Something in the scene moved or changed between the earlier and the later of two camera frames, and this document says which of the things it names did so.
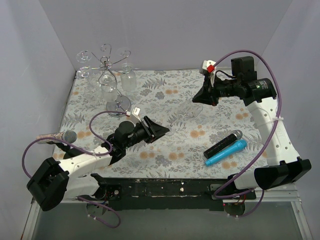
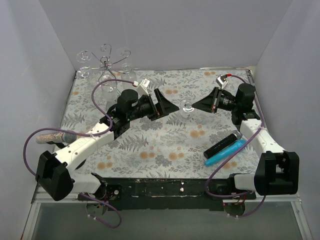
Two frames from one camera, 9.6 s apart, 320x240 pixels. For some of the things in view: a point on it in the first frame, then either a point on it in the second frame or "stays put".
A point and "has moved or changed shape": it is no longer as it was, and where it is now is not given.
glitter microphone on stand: x=69 y=136 stays put
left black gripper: x=149 y=130 -> x=153 y=108
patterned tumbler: x=109 y=87 stays put
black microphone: x=236 y=135 stays put
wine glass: x=188 y=111 has moved or changed shape
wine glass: x=83 y=56 stays put
